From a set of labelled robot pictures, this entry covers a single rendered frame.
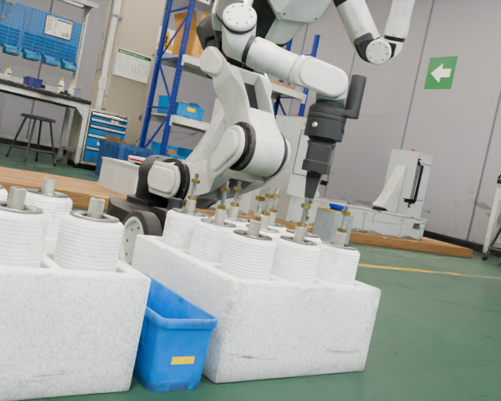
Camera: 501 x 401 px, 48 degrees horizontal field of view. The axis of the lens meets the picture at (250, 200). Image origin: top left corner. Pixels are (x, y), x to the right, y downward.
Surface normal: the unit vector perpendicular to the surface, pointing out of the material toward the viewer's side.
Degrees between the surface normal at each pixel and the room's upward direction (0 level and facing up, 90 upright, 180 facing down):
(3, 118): 90
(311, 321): 90
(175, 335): 92
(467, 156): 90
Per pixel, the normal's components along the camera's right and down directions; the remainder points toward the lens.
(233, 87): -0.68, 0.28
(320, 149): -0.20, 0.01
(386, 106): -0.80, -0.13
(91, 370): 0.59, 0.17
